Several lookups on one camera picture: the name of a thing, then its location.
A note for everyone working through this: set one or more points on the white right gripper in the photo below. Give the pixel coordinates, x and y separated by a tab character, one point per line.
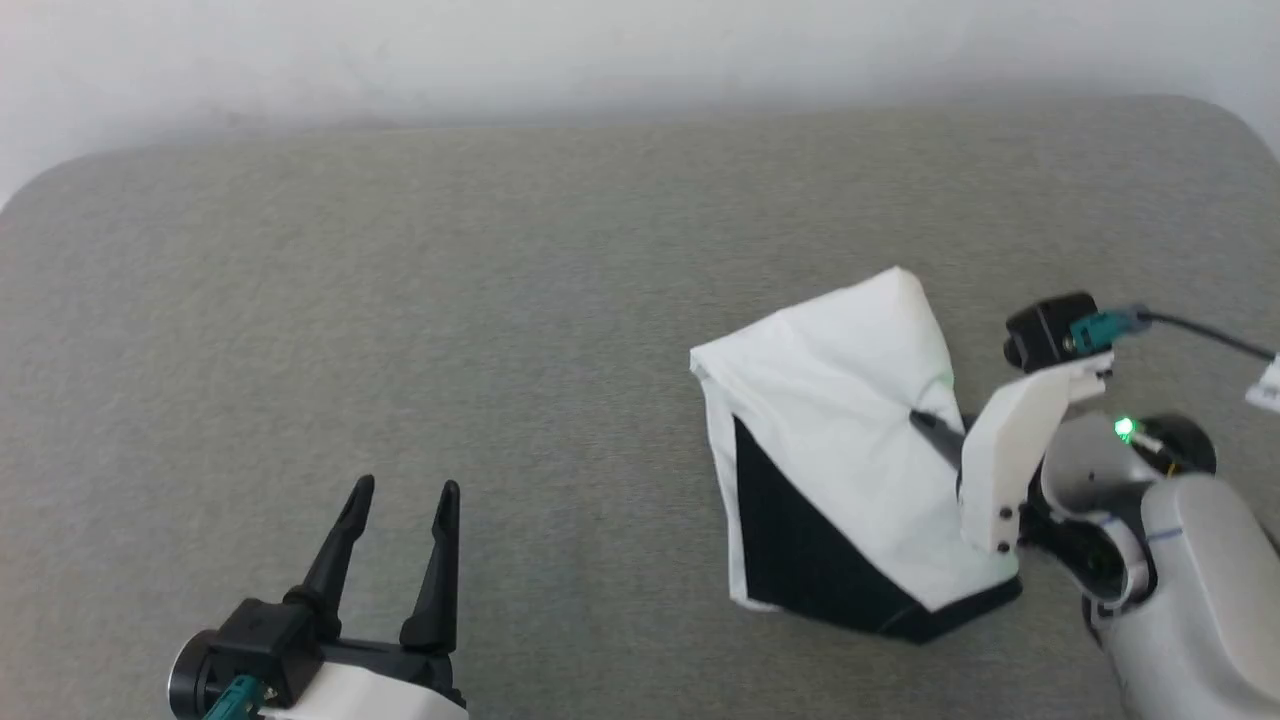
1000	460

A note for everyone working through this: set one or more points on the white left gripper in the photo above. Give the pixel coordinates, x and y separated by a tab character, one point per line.
380	690

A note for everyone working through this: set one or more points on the black and white shirt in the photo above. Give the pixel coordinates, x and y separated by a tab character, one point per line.
830	420

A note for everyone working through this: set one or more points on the grey-green fabric sofa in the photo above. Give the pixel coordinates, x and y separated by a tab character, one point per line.
400	350

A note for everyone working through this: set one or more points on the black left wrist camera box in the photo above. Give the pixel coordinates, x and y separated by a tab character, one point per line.
265	640

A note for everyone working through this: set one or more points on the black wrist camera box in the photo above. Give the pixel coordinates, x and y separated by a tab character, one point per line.
265	640
1040	335

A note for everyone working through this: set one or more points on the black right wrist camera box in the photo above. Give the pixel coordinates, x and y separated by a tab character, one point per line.
1040	335

